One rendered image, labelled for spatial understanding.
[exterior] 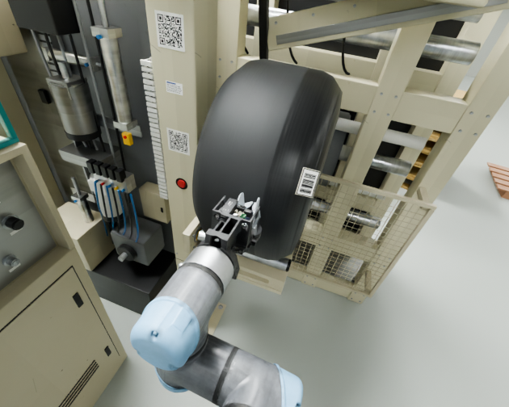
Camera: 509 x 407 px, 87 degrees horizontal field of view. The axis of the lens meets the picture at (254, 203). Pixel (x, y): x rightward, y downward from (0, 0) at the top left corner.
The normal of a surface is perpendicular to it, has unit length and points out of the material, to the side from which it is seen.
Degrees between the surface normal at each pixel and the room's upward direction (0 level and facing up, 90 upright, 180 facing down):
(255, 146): 54
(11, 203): 90
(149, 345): 84
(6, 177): 90
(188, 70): 90
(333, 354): 0
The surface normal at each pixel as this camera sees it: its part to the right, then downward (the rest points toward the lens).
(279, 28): -0.32, 0.58
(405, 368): 0.11, -0.76
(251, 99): -0.08, -0.32
